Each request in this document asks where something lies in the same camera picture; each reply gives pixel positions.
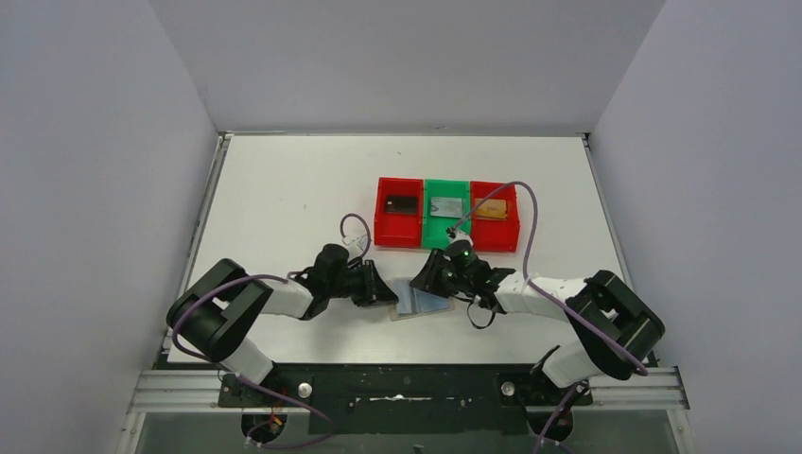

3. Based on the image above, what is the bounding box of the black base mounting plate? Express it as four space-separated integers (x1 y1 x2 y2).
156 347 597 437

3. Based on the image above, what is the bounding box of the silver credit card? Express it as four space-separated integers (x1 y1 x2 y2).
428 197 464 218

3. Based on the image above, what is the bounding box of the black credit card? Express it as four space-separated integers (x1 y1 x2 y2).
384 195 419 216

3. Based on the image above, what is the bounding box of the red plastic bin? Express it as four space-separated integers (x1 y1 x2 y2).
470 186 520 253
374 177 424 249

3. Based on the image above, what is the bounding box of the green plastic bin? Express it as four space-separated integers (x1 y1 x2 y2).
421 179 471 249

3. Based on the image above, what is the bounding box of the right red plastic bin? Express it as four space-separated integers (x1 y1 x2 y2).
470 186 520 253

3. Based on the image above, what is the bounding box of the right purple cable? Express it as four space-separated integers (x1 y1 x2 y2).
445 182 650 454

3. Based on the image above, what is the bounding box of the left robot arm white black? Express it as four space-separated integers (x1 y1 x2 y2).
166 243 399 404

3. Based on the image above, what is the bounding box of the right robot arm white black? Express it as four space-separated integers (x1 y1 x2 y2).
410 240 666 404

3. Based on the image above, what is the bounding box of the left red plastic bin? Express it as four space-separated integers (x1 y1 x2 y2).
374 177 424 249

